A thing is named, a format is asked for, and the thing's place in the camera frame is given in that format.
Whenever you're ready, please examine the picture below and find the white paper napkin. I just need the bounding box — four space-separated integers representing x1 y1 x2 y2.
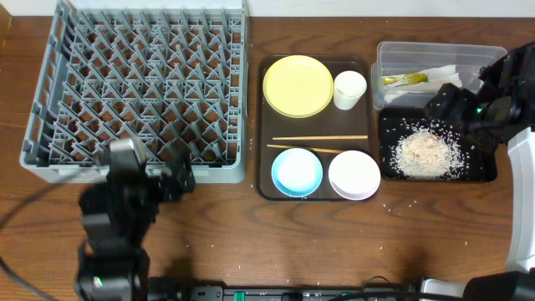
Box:
384 64 462 103

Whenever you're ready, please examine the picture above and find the green orange snack wrapper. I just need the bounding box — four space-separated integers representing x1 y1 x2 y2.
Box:
381 73 428 87

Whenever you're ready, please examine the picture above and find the light blue bowl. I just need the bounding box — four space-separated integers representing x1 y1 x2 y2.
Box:
271 148 324 198

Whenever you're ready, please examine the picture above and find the pink white bowl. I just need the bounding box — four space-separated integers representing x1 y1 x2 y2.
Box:
328 150 381 201

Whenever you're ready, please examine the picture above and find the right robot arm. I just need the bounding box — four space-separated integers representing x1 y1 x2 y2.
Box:
424 43 534 300

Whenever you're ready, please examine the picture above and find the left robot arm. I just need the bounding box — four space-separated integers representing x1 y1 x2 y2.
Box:
74 138 196 300

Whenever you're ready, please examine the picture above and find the pile of rice waste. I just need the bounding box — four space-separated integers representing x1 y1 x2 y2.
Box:
380 118 473 181

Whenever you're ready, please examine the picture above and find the black waste tray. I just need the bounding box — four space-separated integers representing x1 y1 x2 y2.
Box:
378 108 497 182

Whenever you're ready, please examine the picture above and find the clear plastic bin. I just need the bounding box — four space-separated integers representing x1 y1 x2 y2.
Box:
370 41 507 110

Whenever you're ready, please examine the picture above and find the lower wooden chopstick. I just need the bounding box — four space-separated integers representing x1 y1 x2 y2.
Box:
266 144 346 154

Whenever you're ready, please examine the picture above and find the wooden chopstick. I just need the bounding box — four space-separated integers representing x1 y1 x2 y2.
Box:
273 135 369 140
266 144 346 154

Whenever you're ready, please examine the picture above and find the grey dish rack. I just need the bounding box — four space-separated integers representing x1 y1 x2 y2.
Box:
19 0 249 183

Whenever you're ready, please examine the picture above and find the white paper cup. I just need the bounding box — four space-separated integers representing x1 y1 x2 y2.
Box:
334 70 367 110

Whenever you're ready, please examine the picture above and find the upper wooden chopstick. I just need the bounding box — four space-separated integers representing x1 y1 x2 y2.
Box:
273 135 369 140

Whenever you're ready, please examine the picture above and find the dark brown serving tray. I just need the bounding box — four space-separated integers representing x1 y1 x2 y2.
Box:
255 54 379 201

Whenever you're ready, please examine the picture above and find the yellow plate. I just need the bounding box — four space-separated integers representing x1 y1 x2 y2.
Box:
262 55 334 119

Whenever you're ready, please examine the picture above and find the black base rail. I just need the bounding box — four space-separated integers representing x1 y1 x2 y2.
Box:
147 286 399 301

